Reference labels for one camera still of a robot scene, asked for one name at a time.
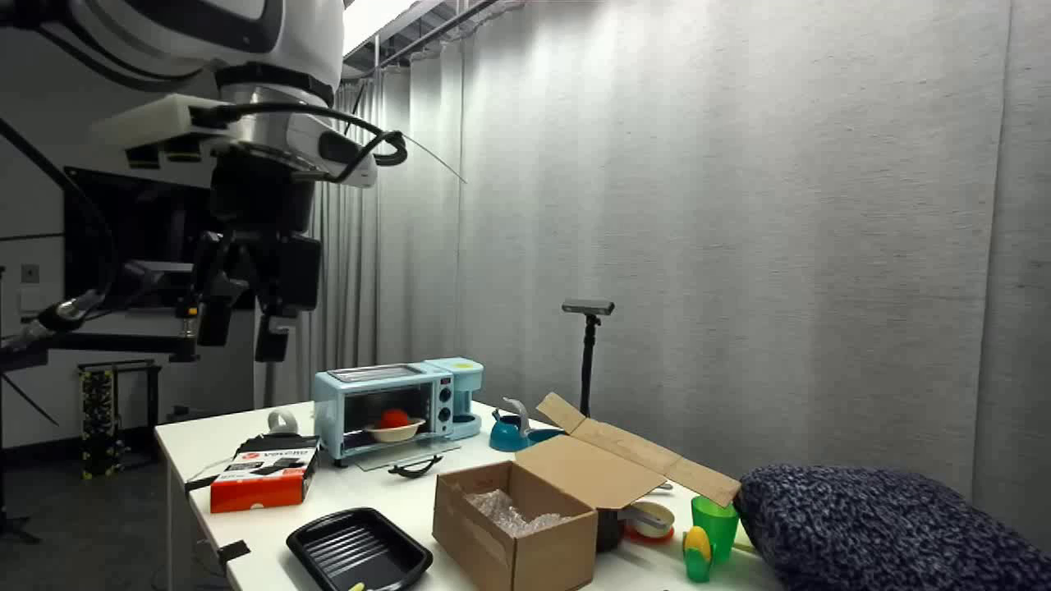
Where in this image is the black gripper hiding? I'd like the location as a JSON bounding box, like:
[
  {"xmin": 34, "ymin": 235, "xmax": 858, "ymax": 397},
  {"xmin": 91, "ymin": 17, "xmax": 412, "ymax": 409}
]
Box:
[{"xmin": 193, "ymin": 146, "xmax": 327, "ymax": 364}]

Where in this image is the light blue toy toaster oven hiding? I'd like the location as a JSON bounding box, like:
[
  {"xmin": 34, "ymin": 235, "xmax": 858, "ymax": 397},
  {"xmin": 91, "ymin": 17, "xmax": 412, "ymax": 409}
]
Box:
[{"xmin": 311, "ymin": 353, "xmax": 487, "ymax": 468}]

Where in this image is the black ridged tray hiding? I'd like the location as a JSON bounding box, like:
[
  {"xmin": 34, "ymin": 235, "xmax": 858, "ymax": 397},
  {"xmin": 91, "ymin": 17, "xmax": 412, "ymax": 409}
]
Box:
[{"xmin": 281, "ymin": 505, "xmax": 438, "ymax": 591}]

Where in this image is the grey tape roll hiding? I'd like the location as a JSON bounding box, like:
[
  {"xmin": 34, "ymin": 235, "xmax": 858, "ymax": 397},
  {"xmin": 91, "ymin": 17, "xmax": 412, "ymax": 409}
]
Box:
[{"xmin": 263, "ymin": 408, "xmax": 301, "ymax": 439}]

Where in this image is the black and white packet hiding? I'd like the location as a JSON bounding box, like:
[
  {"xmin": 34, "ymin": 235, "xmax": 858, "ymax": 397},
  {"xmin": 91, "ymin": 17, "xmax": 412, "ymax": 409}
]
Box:
[{"xmin": 231, "ymin": 430, "xmax": 321, "ymax": 475}]

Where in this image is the grey curtain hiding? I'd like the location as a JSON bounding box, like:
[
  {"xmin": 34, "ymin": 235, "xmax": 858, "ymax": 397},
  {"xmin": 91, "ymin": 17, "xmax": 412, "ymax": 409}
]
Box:
[{"xmin": 277, "ymin": 45, "xmax": 468, "ymax": 404}]

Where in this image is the black monitor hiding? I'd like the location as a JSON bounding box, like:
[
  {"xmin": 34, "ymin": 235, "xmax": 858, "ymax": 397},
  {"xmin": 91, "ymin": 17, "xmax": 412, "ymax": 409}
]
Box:
[{"xmin": 58, "ymin": 163, "xmax": 222, "ymax": 322}]

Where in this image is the orange box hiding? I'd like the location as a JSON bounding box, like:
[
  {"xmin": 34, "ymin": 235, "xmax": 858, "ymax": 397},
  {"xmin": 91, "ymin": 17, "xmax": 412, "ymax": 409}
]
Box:
[{"xmin": 208, "ymin": 464, "xmax": 311, "ymax": 514}]

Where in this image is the metal shelf rack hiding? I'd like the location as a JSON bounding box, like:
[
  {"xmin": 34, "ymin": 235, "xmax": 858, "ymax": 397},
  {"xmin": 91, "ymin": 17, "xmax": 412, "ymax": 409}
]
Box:
[{"xmin": 75, "ymin": 359, "xmax": 163, "ymax": 484}]

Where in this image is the small white bowl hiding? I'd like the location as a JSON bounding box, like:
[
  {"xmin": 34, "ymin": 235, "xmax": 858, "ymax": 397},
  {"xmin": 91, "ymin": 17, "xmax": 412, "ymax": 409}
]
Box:
[{"xmin": 369, "ymin": 412, "xmax": 429, "ymax": 445}]

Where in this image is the blue mug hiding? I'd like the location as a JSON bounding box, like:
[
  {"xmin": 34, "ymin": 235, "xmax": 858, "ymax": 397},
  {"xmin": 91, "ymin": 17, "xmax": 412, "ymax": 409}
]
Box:
[{"xmin": 487, "ymin": 394, "xmax": 564, "ymax": 455}]

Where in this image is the clear bubble wrap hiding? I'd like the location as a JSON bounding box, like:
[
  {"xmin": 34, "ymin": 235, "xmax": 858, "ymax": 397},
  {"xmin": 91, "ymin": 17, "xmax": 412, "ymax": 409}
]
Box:
[{"xmin": 463, "ymin": 486, "xmax": 574, "ymax": 542}]

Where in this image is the black tripod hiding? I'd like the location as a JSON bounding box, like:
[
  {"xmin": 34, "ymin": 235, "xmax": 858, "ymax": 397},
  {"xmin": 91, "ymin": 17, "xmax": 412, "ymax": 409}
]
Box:
[{"xmin": 579, "ymin": 313, "xmax": 603, "ymax": 419}]

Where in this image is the open cardboard box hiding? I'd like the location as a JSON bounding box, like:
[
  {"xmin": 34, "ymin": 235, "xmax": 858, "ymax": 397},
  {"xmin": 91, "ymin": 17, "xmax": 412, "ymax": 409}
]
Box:
[{"xmin": 429, "ymin": 392, "xmax": 745, "ymax": 591}]

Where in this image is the white bowl with red rim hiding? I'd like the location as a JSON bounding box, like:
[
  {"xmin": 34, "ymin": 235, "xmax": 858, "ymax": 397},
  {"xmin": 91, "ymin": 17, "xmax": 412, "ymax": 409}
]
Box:
[{"xmin": 616, "ymin": 500, "xmax": 681, "ymax": 547}]

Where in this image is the small green cup with yellow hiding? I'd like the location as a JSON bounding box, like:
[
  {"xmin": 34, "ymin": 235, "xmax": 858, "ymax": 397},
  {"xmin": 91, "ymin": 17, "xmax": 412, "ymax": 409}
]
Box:
[{"xmin": 681, "ymin": 522, "xmax": 716, "ymax": 589}]

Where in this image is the tall green plastic cup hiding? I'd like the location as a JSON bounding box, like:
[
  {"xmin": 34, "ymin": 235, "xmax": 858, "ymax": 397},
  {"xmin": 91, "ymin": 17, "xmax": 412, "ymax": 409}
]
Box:
[{"xmin": 690, "ymin": 492, "xmax": 743, "ymax": 572}]

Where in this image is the dark blue knitted pillow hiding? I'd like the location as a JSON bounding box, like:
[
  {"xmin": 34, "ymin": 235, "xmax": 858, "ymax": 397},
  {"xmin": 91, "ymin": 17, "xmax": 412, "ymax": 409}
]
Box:
[{"xmin": 728, "ymin": 464, "xmax": 1051, "ymax": 591}]

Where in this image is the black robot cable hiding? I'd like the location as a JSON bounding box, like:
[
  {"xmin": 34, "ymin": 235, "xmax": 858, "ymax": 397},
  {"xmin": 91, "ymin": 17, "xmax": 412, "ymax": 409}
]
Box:
[{"xmin": 193, "ymin": 103, "xmax": 412, "ymax": 188}]

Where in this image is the black clip handle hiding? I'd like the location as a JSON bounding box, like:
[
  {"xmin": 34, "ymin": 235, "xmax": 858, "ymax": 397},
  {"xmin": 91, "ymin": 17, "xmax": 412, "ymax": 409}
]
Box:
[{"xmin": 384, "ymin": 451, "xmax": 445, "ymax": 484}]

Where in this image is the metal ceiling rail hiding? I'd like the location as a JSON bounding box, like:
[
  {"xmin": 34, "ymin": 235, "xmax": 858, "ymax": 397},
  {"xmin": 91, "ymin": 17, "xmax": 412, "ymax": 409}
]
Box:
[{"xmin": 337, "ymin": 0, "xmax": 501, "ymax": 81}]

